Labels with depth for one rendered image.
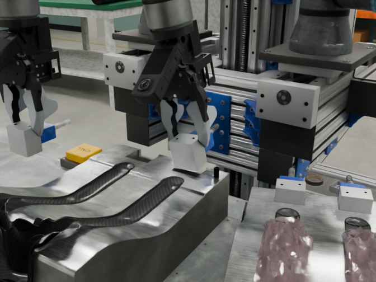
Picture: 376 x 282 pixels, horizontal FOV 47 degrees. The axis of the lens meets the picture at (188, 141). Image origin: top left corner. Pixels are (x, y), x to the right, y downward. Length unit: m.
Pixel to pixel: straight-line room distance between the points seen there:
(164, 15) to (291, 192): 0.36
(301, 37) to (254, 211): 0.49
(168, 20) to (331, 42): 0.50
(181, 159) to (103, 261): 0.29
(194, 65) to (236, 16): 0.59
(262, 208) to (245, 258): 0.19
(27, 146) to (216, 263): 0.40
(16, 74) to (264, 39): 0.71
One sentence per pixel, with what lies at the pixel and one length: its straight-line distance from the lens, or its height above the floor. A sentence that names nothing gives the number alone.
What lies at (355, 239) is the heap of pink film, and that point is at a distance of 0.59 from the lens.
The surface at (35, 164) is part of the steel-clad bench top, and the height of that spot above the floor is 0.80.
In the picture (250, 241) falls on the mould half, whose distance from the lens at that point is 0.59.
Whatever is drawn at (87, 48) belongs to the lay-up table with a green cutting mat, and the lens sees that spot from 5.32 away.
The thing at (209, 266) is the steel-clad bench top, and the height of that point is 0.80.
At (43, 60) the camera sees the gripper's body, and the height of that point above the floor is 1.08.
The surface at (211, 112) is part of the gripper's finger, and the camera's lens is 0.76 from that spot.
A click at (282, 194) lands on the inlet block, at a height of 0.87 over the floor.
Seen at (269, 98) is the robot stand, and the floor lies 0.96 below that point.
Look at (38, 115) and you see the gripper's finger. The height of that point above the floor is 0.98.
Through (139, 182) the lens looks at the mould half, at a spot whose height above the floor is 0.89.
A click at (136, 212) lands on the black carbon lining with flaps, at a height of 0.88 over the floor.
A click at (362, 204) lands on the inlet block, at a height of 0.87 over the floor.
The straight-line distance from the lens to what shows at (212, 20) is 6.41.
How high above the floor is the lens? 1.24
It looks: 23 degrees down
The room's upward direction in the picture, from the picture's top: straight up
